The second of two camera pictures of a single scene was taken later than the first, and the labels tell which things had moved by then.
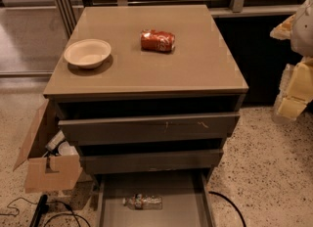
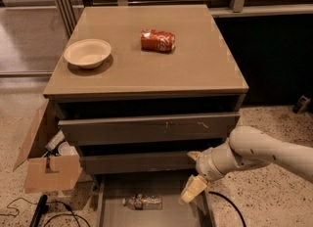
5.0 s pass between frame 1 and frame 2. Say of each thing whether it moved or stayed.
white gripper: moved
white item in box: stayed
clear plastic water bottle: stayed
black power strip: stayed
